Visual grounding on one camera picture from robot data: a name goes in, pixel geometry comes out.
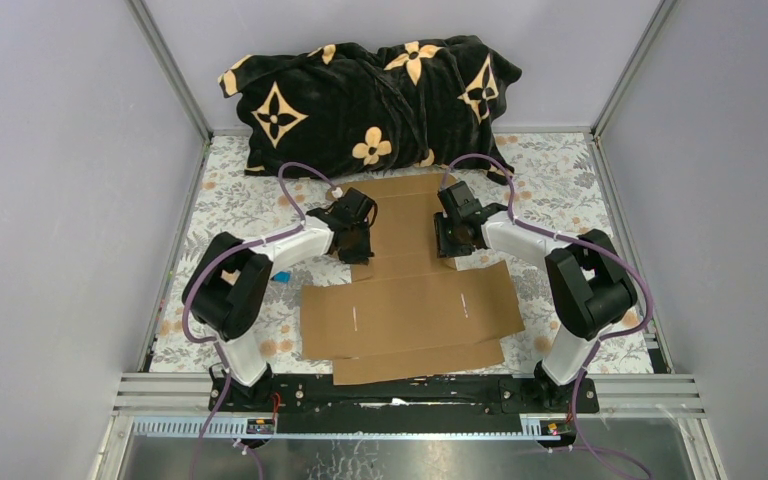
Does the black blanket with tan flowers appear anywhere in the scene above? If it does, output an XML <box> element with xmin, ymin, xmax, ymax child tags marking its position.
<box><xmin>218</xmin><ymin>35</ymin><xmax>523</xmax><ymax>184</ymax></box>

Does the aluminium frame rail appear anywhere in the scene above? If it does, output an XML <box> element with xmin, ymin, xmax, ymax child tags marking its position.
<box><xmin>113</xmin><ymin>370</ymin><xmax>707</xmax><ymax>442</ymax></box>

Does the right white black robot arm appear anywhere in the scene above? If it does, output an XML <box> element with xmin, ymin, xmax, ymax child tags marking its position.
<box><xmin>434</xmin><ymin>181</ymin><xmax>640</xmax><ymax>412</ymax></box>

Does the brown cardboard box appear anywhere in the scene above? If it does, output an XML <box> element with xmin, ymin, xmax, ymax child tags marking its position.
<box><xmin>300</xmin><ymin>174</ymin><xmax>524</xmax><ymax>385</ymax></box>

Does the floral patterned table mat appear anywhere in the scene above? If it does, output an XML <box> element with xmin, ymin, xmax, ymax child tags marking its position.
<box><xmin>149</xmin><ymin>132</ymin><xmax>655</xmax><ymax>376</ymax></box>

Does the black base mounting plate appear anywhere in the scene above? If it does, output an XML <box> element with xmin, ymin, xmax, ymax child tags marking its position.
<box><xmin>208</xmin><ymin>374</ymin><xmax>600</xmax><ymax>434</ymax></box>

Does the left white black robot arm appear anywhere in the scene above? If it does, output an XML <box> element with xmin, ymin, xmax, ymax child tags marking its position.
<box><xmin>182</xmin><ymin>187</ymin><xmax>378</xmax><ymax>411</ymax></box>

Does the black blue marker pen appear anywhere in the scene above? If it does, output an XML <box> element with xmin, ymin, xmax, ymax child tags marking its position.
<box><xmin>271</xmin><ymin>271</ymin><xmax>291</xmax><ymax>284</ymax></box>

